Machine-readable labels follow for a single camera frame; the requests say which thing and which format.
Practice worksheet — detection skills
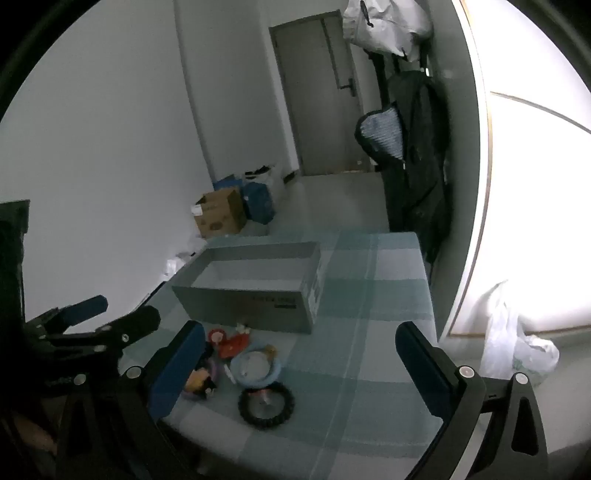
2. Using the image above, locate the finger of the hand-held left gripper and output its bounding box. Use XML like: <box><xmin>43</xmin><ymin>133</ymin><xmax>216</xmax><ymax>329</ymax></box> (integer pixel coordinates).
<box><xmin>25</xmin><ymin>295</ymin><xmax>109</xmax><ymax>335</ymax></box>
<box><xmin>46</xmin><ymin>305</ymin><xmax>162</xmax><ymax>356</ymax></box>

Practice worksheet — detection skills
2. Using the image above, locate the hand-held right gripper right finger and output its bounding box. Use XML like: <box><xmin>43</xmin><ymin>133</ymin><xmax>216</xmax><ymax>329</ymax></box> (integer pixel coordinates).
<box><xmin>396</xmin><ymin>322</ymin><xmax>550</xmax><ymax>480</ymax></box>

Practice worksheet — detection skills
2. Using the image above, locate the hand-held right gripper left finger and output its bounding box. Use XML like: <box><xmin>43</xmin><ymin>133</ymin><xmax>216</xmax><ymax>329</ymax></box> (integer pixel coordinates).
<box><xmin>55</xmin><ymin>319</ymin><xmax>208</xmax><ymax>480</ymax></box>

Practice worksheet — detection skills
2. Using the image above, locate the doll figure hair accessory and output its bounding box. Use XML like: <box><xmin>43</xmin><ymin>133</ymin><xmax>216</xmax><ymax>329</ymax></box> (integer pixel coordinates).
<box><xmin>185</xmin><ymin>369</ymin><xmax>219</xmax><ymax>398</ymax></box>

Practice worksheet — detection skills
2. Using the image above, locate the red hair accessory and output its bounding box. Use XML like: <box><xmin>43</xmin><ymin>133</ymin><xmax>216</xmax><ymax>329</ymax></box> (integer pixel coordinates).
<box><xmin>217</xmin><ymin>333</ymin><xmax>250</xmax><ymax>358</ymax></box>

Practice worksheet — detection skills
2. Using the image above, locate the grey cardboard box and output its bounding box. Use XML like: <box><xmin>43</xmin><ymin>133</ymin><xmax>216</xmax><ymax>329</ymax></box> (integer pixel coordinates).
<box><xmin>171</xmin><ymin>240</ymin><xmax>324</xmax><ymax>335</ymax></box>

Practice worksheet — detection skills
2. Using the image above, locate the green checked tablecloth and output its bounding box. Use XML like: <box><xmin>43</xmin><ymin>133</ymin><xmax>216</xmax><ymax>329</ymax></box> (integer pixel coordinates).
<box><xmin>117</xmin><ymin>231</ymin><xmax>451</xmax><ymax>480</ymax></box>

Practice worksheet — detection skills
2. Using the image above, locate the crumpled white paper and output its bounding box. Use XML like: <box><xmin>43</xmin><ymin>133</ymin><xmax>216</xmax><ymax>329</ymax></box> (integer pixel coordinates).
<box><xmin>164</xmin><ymin>235</ymin><xmax>208</xmax><ymax>278</ymax></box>

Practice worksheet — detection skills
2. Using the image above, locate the clear plastic bag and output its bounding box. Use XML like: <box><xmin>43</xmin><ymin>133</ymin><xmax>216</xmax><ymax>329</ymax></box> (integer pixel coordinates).
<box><xmin>480</xmin><ymin>281</ymin><xmax>560</xmax><ymax>386</ymax></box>

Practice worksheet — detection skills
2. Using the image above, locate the light blue bangle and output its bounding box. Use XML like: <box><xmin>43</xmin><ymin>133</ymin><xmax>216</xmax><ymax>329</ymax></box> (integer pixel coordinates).
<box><xmin>229</xmin><ymin>348</ymin><xmax>282</xmax><ymax>387</ymax></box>

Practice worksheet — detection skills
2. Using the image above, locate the brown cardboard box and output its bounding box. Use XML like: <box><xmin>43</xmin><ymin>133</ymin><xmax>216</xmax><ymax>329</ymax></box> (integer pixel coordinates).
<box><xmin>194</xmin><ymin>187</ymin><xmax>247</xmax><ymax>238</ymax></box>

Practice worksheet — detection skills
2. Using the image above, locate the blue bag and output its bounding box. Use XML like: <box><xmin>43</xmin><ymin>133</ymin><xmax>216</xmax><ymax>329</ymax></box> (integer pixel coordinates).
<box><xmin>215</xmin><ymin>175</ymin><xmax>275</xmax><ymax>225</ymax></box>

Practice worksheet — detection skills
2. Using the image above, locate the black hanging coat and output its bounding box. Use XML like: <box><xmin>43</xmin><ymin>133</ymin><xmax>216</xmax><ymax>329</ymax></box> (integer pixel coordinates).
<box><xmin>383</xmin><ymin>46</ymin><xmax>455</xmax><ymax>264</ymax></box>

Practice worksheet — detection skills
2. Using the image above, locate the bright framed window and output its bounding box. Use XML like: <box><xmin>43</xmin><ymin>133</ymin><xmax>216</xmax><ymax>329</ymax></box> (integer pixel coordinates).
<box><xmin>436</xmin><ymin>0</ymin><xmax>591</xmax><ymax>342</ymax></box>

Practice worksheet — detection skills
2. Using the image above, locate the white plastic bag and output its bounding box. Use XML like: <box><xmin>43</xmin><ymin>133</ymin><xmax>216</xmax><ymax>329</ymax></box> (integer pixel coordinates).
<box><xmin>245</xmin><ymin>164</ymin><xmax>289</xmax><ymax>208</ymax></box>

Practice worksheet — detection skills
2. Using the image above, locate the grey door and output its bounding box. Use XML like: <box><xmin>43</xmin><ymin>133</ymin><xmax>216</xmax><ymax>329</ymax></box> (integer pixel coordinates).
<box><xmin>269</xmin><ymin>11</ymin><xmax>375</xmax><ymax>177</ymax></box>

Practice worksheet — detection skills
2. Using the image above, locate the white hanging garment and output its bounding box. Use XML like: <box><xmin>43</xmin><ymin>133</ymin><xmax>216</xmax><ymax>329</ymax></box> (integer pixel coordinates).
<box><xmin>342</xmin><ymin>0</ymin><xmax>435</xmax><ymax>61</ymax></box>

